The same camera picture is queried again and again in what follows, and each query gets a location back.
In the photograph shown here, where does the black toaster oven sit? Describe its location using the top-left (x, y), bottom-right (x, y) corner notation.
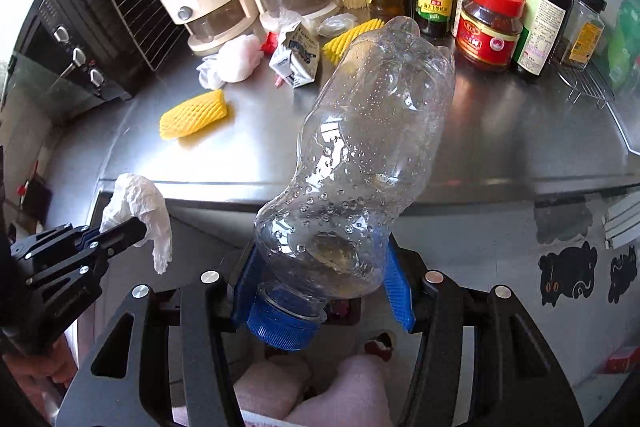
top-left (14, 0), bottom-right (151, 101)

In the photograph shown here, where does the pink fleece leg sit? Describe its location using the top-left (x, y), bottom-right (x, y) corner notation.
top-left (234, 355), bottom-right (311, 421)
top-left (286, 355), bottom-right (393, 427)

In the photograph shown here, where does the red lid sauce jar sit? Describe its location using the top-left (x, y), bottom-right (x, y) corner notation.
top-left (456, 0), bottom-right (524, 72)

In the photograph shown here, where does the pink fleece right leg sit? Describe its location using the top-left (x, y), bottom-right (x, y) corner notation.
top-left (286, 355), bottom-right (393, 427)

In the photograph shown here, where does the white tissue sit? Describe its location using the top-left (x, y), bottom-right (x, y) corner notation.
top-left (100, 173), bottom-right (172, 275)

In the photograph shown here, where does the black cat wall sticker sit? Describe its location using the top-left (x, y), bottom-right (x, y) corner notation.
top-left (538, 241), bottom-right (598, 307)

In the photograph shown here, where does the right patterned slipper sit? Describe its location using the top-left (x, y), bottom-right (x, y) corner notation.
top-left (362, 331), bottom-right (396, 362)

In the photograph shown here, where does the clear plastic bottle blue cap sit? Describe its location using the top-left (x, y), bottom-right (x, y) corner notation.
top-left (247, 16), bottom-right (456, 351)

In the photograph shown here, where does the crumpled white pink wrapper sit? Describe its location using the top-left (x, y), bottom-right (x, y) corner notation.
top-left (196, 35), bottom-right (264, 90)

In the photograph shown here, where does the person's left hand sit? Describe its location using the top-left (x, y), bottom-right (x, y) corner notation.
top-left (2, 335), bottom-right (77, 386)

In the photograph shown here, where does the small milk carton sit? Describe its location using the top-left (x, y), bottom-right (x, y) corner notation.
top-left (269, 22), bottom-right (320, 89)

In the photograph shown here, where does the clear plastic wrap piece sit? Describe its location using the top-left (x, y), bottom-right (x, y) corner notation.
top-left (317, 13), bottom-right (358, 39)

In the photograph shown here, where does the red box on floor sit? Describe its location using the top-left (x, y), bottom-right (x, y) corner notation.
top-left (602, 346), bottom-right (640, 374)

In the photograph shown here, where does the glass jar black lid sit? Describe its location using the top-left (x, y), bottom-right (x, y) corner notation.
top-left (554, 0), bottom-right (606, 70)

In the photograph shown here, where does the pink fleece left leg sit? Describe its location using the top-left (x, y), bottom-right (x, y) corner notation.
top-left (234, 355), bottom-right (311, 421)

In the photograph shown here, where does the wire shelf rack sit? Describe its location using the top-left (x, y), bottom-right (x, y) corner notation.
top-left (551, 58), bottom-right (615, 109)

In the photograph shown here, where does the green plastic bottle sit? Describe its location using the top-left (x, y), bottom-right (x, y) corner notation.
top-left (606, 0), bottom-right (640, 91)

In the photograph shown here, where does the yellow foam fruit net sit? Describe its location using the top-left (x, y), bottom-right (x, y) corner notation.
top-left (158, 89), bottom-right (228, 140)

